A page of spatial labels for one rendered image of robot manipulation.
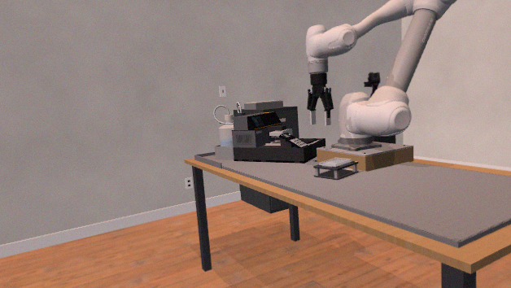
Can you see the white plastic bottle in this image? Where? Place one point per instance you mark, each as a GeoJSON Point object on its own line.
{"type": "Point", "coordinates": [225, 132]}

